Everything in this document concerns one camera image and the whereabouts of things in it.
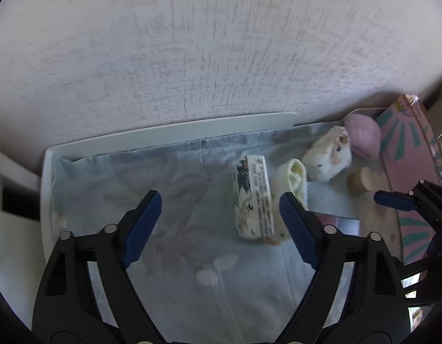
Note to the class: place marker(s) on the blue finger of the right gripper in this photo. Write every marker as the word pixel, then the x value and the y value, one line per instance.
pixel 395 200

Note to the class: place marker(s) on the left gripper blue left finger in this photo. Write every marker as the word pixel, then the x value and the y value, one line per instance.
pixel 137 226

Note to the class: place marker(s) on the white square plastic container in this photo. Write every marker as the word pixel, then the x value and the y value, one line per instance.
pixel 335 207

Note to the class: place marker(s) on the pink patterned cardboard box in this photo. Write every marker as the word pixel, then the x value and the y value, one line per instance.
pixel 409 148

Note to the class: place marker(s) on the floral blue table cloth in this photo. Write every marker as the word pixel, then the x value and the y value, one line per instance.
pixel 197 278

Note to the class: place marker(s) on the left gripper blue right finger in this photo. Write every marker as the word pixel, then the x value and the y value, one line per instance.
pixel 304 228

